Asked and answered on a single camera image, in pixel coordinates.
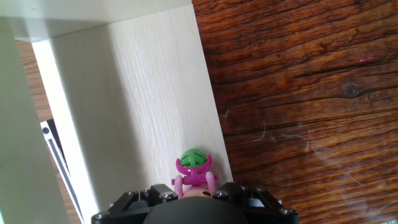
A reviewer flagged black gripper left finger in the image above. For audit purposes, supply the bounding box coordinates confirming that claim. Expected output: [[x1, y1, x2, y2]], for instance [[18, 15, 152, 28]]
[[91, 183, 179, 224]]

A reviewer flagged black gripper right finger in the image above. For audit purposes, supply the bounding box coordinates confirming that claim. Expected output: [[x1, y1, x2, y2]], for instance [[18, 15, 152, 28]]
[[213, 181, 300, 224]]

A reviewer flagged pink toy figure green ball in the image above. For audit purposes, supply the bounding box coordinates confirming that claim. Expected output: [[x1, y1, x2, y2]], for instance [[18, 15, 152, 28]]
[[170, 148, 220, 200]]

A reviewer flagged cream wooden shelf box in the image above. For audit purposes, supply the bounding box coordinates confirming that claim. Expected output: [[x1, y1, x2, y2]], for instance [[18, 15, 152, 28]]
[[0, 0, 234, 224]]

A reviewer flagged white strip with black dot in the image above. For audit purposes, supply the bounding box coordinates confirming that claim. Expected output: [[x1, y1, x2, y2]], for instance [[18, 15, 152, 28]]
[[39, 119, 85, 223]]

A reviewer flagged wood grain mat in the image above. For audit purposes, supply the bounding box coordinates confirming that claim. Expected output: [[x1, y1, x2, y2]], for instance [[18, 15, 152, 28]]
[[15, 0, 398, 224]]

